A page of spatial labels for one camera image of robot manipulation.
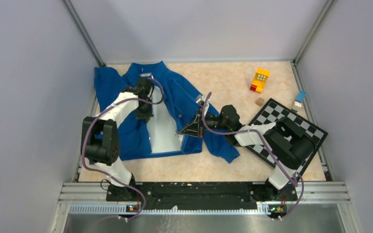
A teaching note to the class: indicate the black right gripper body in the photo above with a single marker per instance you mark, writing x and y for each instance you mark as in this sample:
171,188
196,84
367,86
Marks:
214,122

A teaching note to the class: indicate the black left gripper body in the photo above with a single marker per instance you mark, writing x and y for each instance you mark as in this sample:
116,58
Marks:
144,112

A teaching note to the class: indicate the blue zip jacket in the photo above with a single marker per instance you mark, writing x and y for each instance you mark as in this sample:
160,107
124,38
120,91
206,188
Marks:
157,138

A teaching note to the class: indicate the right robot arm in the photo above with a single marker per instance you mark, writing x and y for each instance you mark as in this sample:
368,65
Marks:
286,143

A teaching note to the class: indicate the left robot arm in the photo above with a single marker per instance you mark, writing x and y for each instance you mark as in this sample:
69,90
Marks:
100,138

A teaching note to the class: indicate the small brown wooden cube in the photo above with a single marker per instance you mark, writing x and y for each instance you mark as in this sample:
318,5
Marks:
259,102

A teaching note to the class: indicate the black white checkerboard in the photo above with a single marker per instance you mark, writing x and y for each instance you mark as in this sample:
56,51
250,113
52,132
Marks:
272,111

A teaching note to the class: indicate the yellow red toy block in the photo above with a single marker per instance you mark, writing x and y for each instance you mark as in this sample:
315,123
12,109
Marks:
260,79

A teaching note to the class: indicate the blue white small block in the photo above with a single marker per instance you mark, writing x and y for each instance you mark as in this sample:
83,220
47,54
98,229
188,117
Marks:
297,105

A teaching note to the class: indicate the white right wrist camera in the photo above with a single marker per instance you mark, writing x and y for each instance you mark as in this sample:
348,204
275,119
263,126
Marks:
202,101

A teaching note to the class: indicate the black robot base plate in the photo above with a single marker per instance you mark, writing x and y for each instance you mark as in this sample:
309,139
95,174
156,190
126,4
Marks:
201,195

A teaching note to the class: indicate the aluminium frame rail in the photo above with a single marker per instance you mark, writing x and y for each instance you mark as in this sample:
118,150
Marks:
90,198

